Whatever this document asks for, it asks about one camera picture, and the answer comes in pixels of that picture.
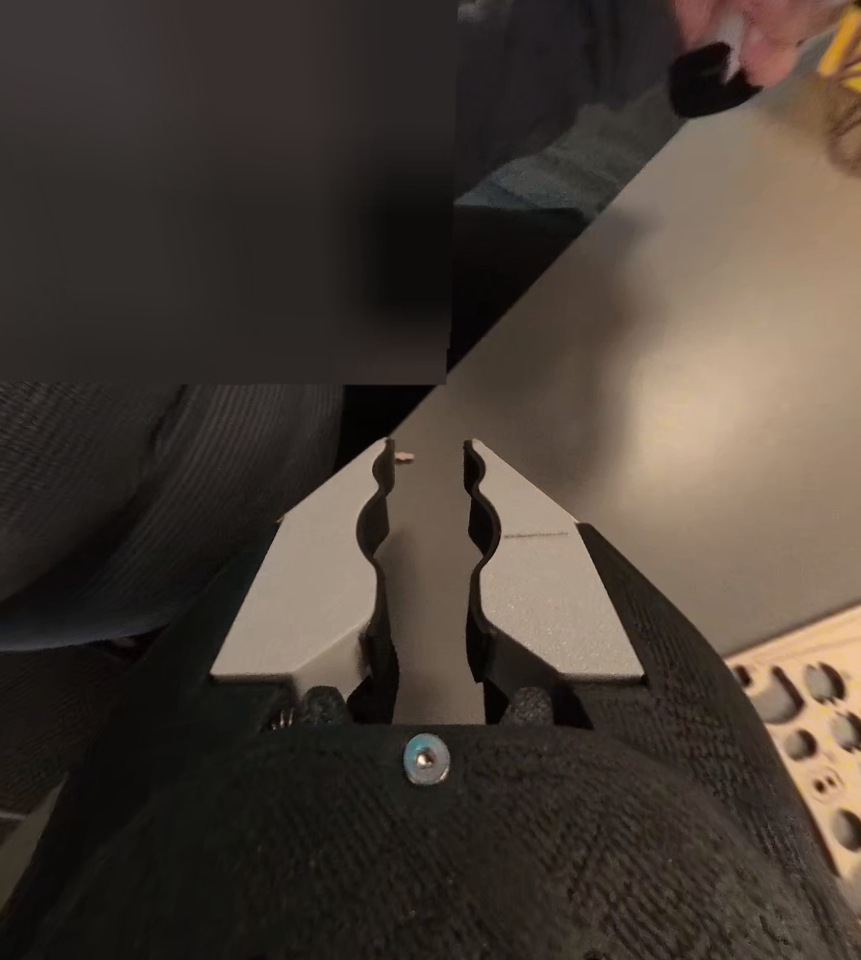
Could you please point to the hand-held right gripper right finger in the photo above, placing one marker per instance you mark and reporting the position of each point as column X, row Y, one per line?
column 543, row 600

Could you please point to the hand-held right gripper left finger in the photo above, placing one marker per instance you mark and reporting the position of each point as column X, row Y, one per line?
column 310, row 592

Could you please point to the wooden parts sheet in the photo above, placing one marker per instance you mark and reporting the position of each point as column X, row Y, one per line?
column 828, row 750

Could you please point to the person's left hand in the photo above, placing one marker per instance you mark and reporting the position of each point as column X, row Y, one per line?
column 775, row 37

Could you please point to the person's grey clothing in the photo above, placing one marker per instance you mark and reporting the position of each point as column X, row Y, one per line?
column 100, row 510

